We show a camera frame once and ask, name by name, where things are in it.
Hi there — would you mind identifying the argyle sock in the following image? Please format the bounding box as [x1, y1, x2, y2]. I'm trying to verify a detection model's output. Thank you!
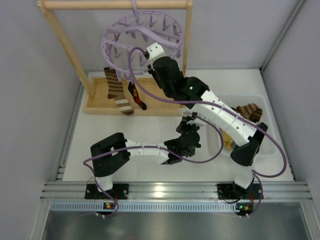
[127, 82, 147, 111]

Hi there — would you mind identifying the purple round clip hanger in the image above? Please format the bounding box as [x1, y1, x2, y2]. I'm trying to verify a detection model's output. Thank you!
[101, 2, 184, 82]

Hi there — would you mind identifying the brown striped sock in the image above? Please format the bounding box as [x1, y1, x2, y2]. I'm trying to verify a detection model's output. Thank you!
[103, 67, 134, 116]
[235, 103, 263, 123]

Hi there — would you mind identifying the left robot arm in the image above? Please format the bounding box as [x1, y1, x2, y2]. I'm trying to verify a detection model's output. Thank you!
[90, 116, 201, 193]

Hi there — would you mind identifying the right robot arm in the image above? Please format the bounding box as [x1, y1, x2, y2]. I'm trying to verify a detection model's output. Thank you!
[148, 55, 268, 190]

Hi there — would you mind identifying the wooden hanger rack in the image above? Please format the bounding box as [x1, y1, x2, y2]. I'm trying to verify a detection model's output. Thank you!
[37, 0, 193, 116]

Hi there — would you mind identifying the mustard yellow sock in basket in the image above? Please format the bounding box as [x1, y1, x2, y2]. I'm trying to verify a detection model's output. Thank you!
[222, 131, 236, 151]

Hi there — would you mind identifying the white plastic basket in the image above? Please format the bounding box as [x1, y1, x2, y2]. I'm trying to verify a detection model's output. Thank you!
[205, 93, 279, 159]

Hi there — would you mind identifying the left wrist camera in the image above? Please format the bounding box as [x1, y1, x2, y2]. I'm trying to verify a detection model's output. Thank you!
[181, 111, 206, 127]

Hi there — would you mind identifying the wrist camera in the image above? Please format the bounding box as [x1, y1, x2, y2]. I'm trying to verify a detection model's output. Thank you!
[146, 42, 167, 66]
[181, 111, 206, 127]

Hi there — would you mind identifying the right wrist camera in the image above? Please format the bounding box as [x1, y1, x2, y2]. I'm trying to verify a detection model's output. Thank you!
[146, 42, 167, 66]

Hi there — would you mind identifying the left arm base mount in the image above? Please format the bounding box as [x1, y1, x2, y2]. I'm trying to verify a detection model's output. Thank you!
[84, 183, 129, 216]

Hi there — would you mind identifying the aluminium mounting rail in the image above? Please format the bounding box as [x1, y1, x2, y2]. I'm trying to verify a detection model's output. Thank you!
[39, 159, 313, 201]

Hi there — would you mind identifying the white slotted cable duct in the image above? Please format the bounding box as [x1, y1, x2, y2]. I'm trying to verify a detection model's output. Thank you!
[50, 201, 251, 213]

